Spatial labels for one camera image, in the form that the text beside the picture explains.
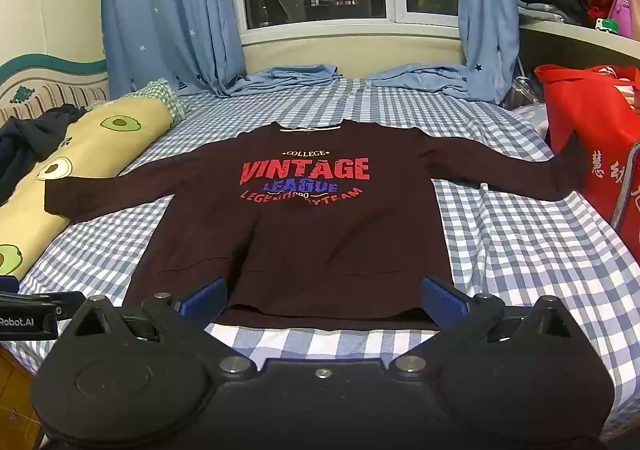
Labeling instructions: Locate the yellow avocado print bolster pillow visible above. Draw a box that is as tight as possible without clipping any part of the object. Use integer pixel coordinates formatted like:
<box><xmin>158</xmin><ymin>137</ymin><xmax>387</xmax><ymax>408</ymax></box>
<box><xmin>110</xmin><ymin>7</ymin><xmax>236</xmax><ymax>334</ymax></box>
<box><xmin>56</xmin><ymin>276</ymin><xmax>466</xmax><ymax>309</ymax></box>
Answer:
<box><xmin>0</xmin><ymin>78</ymin><xmax>191</xmax><ymax>281</ymax></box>

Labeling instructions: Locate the blue star curtain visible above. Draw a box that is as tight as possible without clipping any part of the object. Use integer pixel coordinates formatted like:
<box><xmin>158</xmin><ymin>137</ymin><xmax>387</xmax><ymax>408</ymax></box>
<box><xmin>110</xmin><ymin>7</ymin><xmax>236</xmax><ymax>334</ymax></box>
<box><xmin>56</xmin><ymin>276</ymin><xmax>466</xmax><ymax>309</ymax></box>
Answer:
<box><xmin>100</xmin><ymin>0</ymin><xmax>346</xmax><ymax>98</ymax></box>

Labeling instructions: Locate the maroon printed sweatshirt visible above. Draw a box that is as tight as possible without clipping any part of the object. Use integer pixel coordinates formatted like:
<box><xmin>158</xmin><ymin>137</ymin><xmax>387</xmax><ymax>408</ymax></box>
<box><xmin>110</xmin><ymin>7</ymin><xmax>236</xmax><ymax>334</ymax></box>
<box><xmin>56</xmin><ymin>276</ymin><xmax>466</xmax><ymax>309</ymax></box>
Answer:
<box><xmin>44</xmin><ymin>121</ymin><xmax>586</xmax><ymax>331</ymax></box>

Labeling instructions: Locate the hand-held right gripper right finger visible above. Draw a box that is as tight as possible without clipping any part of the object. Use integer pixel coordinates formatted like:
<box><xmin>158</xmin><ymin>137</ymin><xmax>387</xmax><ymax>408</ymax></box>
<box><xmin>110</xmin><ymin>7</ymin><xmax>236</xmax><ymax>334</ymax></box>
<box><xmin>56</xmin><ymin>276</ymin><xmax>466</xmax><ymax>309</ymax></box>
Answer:
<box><xmin>391</xmin><ymin>276</ymin><xmax>585</xmax><ymax>377</ymax></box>

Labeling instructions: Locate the dark clothing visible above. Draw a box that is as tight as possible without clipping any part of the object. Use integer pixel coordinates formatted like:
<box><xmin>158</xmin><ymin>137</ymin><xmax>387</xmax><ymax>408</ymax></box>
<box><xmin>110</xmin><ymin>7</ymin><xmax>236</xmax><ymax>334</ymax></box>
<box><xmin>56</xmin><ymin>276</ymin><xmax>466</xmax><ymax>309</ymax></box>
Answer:
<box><xmin>0</xmin><ymin>104</ymin><xmax>87</xmax><ymax>206</ymax></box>

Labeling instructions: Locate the pink bag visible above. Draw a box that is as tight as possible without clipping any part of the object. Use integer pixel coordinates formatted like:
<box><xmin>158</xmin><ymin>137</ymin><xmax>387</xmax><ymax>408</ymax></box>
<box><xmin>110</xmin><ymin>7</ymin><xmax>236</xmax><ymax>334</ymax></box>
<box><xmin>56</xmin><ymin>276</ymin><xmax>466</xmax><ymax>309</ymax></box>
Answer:
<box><xmin>607</xmin><ymin>0</ymin><xmax>634</xmax><ymax>37</ymax></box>

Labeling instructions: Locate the red fabric bag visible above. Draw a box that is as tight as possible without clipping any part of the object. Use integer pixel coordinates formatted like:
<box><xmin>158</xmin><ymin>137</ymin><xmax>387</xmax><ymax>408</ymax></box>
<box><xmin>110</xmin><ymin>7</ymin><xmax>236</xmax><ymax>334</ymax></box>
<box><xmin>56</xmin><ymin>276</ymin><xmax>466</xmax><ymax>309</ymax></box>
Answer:
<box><xmin>534</xmin><ymin>64</ymin><xmax>640</xmax><ymax>261</ymax></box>

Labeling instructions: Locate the light blue crumpled cloth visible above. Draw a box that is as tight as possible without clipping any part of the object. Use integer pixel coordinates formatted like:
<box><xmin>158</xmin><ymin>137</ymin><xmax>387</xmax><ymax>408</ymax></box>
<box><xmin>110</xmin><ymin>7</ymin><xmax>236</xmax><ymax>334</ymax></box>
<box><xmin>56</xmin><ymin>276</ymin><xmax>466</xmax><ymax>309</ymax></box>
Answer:
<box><xmin>367</xmin><ymin>0</ymin><xmax>521</xmax><ymax>106</ymax></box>

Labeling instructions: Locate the striped headboard with teal trim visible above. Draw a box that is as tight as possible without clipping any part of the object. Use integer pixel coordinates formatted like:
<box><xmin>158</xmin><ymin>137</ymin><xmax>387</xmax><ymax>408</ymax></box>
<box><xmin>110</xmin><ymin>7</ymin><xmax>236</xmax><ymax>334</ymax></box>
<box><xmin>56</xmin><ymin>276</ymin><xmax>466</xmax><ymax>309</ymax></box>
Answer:
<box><xmin>0</xmin><ymin>55</ymin><xmax>111</xmax><ymax>123</ymax></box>

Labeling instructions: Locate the blue checked bed sheet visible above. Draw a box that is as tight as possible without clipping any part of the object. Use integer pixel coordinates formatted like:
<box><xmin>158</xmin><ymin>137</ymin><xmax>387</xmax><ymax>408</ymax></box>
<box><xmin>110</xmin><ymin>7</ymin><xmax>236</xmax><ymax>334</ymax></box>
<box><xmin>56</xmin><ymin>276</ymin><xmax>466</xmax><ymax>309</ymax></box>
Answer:
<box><xmin>0</xmin><ymin>75</ymin><xmax>640</xmax><ymax>450</ymax></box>

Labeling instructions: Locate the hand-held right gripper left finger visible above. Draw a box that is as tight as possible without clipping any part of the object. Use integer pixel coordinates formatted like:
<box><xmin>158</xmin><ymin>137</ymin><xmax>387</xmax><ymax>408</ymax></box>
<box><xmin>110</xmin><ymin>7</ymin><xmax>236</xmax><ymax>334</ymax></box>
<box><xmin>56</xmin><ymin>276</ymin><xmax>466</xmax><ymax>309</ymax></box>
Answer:
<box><xmin>59</xmin><ymin>276</ymin><xmax>257</xmax><ymax>377</ymax></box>

